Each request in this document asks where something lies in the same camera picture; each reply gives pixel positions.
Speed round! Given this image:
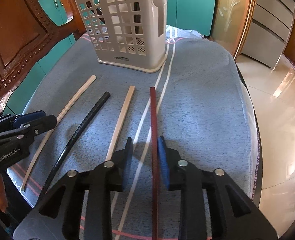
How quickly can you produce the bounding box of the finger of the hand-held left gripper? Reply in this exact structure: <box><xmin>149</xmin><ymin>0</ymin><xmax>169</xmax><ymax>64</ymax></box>
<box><xmin>17</xmin><ymin>115</ymin><xmax>57</xmax><ymax>140</ymax></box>
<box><xmin>11</xmin><ymin>111</ymin><xmax>46</xmax><ymax>128</ymax></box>

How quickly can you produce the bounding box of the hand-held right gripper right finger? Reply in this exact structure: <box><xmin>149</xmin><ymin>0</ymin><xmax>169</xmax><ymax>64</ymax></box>
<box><xmin>157</xmin><ymin>135</ymin><xmax>258</xmax><ymax>240</ymax></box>

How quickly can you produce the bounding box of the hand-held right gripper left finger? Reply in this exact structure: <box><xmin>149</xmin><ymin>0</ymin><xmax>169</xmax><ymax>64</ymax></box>
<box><xmin>38</xmin><ymin>137</ymin><xmax>134</xmax><ymax>240</ymax></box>

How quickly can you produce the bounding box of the beige chopstick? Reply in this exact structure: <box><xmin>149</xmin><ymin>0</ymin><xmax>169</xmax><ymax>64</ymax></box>
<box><xmin>105</xmin><ymin>86</ymin><xmax>136</xmax><ymax>162</ymax></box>

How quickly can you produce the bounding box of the white textured chopstick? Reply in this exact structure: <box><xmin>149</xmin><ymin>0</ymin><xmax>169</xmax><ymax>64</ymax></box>
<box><xmin>21</xmin><ymin>74</ymin><xmax>98</xmax><ymax>192</ymax></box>

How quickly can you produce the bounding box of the black chopstick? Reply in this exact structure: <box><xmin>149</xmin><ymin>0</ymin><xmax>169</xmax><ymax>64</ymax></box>
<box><xmin>40</xmin><ymin>92</ymin><xmax>111</xmax><ymax>197</ymax></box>

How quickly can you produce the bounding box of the dark red chopstick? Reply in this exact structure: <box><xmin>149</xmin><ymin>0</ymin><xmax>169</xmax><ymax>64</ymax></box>
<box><xmin>150</xmin><ymin>87</ymin><xmax>160</xmax><ymax>240</ymax></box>

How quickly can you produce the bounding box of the white plastic utensil basket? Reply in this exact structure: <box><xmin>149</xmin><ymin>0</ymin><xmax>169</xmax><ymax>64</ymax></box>
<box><xmin>72</xmin><ymin>0</ymin><xmax>168</xmax><ymax>73</ymax></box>

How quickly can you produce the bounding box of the brown studded wooden chair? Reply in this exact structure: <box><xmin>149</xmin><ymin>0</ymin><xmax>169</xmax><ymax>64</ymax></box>
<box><xmin>0</xmin><ymin>0</ymin><xmax>86</xmax><ymax>117</ymax></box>

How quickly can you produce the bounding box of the blue striped towel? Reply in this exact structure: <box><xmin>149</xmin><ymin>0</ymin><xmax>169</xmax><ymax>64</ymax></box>
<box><xmin>7</xmin><ymin>25</ymin><xmax>262</xmax><ymax>240</ymax></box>

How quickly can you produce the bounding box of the etched glass door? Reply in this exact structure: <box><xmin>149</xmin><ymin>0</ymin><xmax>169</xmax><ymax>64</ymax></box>
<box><xmin>209</xmin><ymin>0</ymin><xmax>258</xmax><ymax>60</ymax></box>

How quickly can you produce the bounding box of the grey drawer cabinet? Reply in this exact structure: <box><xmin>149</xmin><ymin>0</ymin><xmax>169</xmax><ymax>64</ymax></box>
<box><xmin>240</xmin><ymin>0</ymin><xmax>295</xmax><ymax>69</ymax></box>

